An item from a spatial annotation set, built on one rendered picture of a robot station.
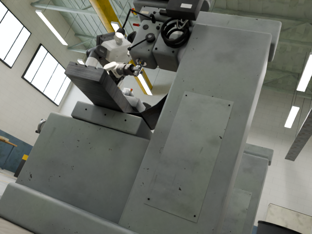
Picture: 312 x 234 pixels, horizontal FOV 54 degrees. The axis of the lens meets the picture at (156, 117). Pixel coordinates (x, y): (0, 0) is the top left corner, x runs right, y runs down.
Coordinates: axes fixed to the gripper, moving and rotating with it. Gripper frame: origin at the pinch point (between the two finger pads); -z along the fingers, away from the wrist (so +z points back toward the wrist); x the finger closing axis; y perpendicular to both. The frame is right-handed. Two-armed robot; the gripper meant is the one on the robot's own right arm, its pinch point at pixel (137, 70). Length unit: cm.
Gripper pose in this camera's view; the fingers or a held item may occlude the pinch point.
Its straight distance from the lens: 230.0
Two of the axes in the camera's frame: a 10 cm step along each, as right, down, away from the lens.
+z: -7.9, -1.3, 6.0
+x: 5.0, 4.4, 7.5
